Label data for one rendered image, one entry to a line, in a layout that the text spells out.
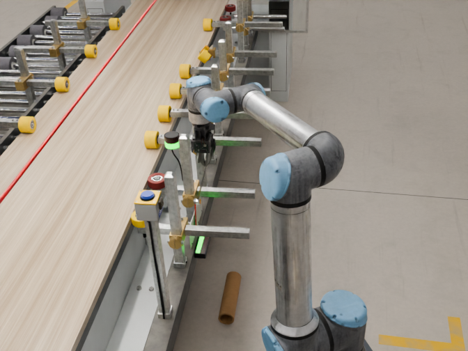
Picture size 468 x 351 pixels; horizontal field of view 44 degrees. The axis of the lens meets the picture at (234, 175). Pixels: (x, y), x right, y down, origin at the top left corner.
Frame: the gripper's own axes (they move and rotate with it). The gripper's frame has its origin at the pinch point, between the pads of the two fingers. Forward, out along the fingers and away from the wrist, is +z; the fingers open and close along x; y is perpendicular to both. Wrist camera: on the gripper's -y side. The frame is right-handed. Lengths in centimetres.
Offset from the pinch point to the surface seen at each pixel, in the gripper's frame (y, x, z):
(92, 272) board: 53, -31, 12
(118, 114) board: -59, -55, 11
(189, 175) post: 1.9, -6.7, 5.2
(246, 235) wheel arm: 22.7, 18.3, 17.7
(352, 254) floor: -66, 68, 101
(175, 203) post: 27.0, -6.6, 0.6
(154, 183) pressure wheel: 0.0, -21.9, 11.4
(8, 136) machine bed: -45, -109, 18
